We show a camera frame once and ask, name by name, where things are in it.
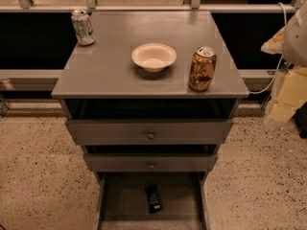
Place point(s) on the round middle drawer knob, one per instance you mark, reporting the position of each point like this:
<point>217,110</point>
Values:
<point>151,165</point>

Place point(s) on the grey bottom drawer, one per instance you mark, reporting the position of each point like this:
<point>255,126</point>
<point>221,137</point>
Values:
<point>123,205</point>

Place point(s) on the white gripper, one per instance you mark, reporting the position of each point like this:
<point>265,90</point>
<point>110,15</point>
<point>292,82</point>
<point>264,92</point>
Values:
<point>295,39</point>

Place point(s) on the white paper bowl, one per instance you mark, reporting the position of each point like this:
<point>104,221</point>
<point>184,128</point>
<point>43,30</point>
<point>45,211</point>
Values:
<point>154,57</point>

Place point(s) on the round drawer knob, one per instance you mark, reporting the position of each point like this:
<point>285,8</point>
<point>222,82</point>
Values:
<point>151,165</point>
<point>151,135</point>

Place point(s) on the grey drawer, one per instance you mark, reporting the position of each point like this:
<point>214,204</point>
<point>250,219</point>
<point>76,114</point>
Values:
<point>123,205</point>
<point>134,132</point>
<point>124,162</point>

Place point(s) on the orange soda can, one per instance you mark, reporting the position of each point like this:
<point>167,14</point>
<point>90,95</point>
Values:
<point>202,68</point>

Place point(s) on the grey top drawer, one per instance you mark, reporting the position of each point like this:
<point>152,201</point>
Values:
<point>134,132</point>

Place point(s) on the grey drawer cabinet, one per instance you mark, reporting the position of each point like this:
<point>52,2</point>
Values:
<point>101,82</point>

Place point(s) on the round top drawer knob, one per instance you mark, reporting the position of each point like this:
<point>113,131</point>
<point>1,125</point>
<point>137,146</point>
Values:
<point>151,135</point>

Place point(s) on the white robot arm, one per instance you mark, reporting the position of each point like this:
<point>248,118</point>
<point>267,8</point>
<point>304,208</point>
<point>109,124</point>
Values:
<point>294,48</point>

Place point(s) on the white green soda can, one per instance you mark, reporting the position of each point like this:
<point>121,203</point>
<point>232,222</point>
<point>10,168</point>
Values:
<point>83,28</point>

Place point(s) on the black rxbar chocolate bar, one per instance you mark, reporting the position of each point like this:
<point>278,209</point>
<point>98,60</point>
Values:
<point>153,199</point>

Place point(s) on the grey middle drawer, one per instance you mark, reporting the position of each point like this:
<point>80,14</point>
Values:
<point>124,162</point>

